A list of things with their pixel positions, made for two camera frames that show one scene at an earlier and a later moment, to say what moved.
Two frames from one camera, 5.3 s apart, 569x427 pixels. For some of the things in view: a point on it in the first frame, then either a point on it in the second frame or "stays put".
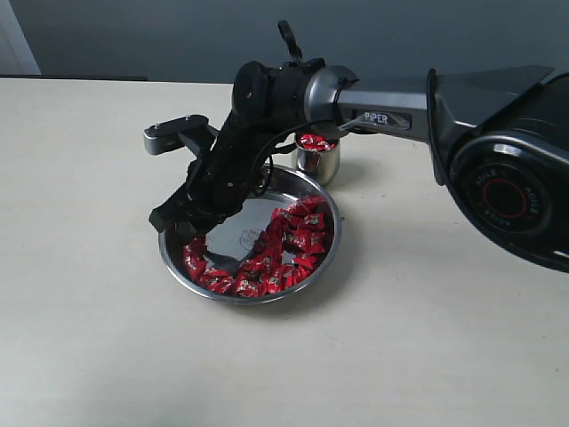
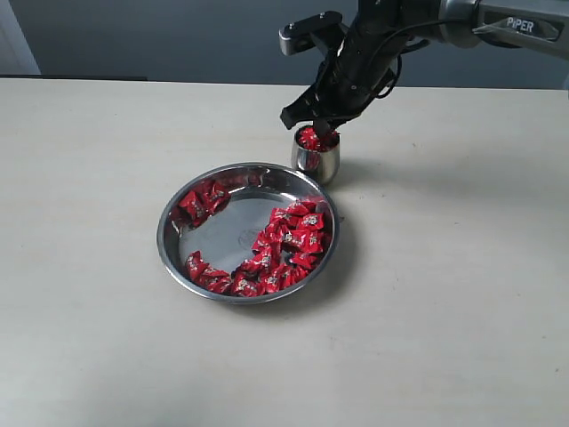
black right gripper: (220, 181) → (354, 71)
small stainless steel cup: (322, 166) stays put
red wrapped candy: (249, 286) stays put
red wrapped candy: (314, 221) stays put
